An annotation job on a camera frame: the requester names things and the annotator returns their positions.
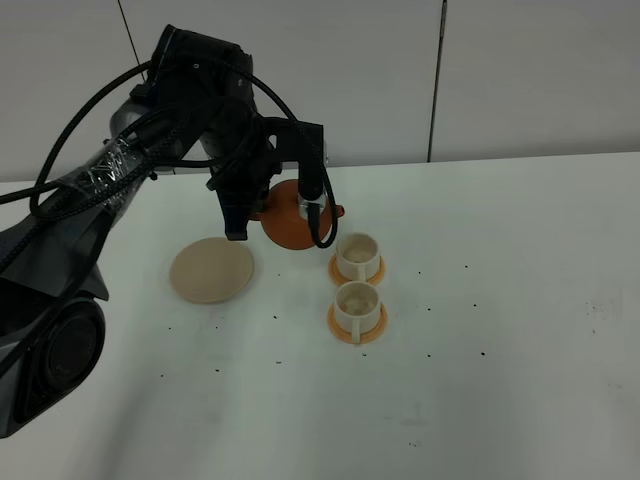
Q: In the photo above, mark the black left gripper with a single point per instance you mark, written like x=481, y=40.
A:
x=237, y=144

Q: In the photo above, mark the brown clay teapot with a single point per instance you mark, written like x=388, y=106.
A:
x=283, y=220

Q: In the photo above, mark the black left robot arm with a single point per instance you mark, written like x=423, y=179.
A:
x=198, y=90

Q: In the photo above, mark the beige round teapot saucer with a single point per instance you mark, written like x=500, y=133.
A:
x=211, y=270

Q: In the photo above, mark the far orange cup coaster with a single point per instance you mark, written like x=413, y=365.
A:
x=339, y=279

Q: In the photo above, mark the orange cup coaster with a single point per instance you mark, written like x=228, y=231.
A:
x=339, y=279
x=367, y=337

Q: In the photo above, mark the far white teacup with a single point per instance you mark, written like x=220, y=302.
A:
x=358, y=257

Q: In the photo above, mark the white teacup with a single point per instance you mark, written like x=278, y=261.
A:
x=358, y=257
x=357, y=308

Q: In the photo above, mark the near white teacup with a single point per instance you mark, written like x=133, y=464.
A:
x=357, y=308

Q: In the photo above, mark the near orange cup coaster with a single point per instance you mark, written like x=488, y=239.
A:
x=367, y=337

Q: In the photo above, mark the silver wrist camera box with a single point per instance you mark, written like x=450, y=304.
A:
x=302, y=143

